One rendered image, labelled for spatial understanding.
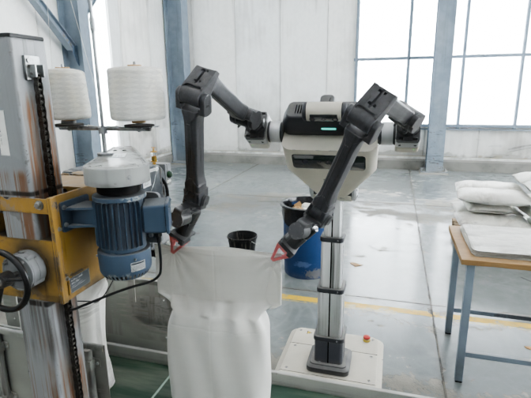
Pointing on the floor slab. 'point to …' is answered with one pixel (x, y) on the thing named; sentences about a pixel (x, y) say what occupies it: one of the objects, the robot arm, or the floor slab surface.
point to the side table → (460, 249)
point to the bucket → (242, 239)
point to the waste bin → (304, 264)
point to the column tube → (20, 125)
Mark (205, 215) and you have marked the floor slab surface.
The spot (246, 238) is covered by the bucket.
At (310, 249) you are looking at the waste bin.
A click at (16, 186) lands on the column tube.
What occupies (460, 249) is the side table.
